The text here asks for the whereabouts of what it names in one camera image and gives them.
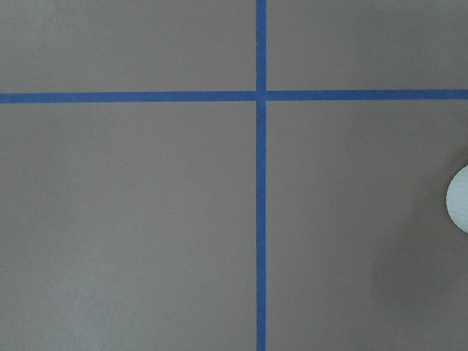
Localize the white mug with handle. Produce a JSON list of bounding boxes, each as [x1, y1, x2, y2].
[[446, 166, 468, 233]]

